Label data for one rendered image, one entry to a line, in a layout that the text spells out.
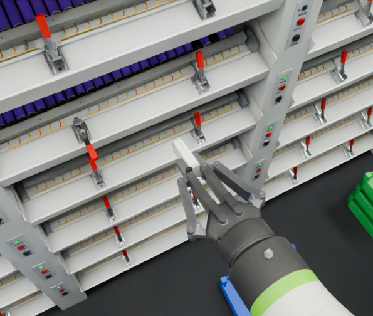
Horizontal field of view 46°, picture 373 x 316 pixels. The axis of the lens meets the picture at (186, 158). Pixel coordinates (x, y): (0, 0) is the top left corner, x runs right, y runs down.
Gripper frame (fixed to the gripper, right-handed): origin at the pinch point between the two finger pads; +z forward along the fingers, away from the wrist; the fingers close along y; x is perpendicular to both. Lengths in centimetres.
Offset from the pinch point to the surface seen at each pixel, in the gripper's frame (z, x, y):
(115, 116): 23.4, -7.1, -4.9
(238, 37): 26.8, -2.4, 26.1
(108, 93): 26.0, -2.9, -4.6
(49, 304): 38, -86, -42
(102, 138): 20.6, -8.7, -9.2
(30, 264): 29, -48, -37
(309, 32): 19.1, -1.7, 38.6
